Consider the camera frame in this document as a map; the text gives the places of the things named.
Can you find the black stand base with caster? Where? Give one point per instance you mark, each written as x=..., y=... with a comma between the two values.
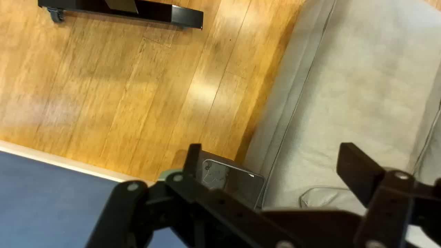
x=137, y=10

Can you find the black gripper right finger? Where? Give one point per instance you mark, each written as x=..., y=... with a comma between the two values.
x=385, y=207

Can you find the grey fabric sofa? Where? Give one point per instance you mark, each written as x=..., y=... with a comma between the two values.
x=362, y=92

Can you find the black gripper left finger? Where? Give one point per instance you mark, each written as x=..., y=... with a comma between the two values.
x=201, y=212

